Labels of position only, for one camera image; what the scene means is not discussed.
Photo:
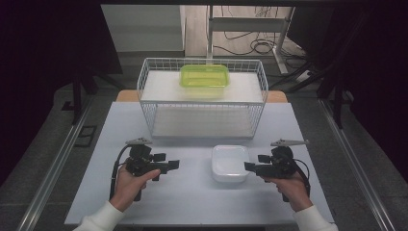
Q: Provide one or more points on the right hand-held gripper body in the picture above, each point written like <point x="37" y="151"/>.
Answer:
<point x="279" y="163"/>

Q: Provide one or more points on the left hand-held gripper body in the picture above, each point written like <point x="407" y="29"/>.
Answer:
<point x="139" y="160"/>

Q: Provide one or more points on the white lidded plastic container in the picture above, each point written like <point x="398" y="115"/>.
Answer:
<point x="229" y="163"/>

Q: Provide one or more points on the green lidded plastic container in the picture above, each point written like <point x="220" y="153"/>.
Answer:
<point x="203" y="76"/>

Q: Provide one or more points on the person's left hand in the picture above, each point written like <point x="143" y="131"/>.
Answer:
<point x="130" y="189"/>

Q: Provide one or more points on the person's right hand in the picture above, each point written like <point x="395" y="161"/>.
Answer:
<point x="293" y="191"/>

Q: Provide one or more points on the wooden board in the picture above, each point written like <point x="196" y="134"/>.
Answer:
<point x="126" y="96"/>

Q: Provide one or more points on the white cabinet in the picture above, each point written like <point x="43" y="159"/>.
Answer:
<point x="142" y="29"/>

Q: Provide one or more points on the black curtain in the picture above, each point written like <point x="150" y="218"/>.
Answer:
<point x="375" y="64"/>
<point x="41" y="48"/>

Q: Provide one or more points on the white metal stand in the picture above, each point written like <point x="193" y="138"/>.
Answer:
<point x="247" y="24"/>

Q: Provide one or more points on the aluminium floor rail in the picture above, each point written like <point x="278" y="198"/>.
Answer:
<point x="356" y="166"/>
<point x="54" y="170"/>

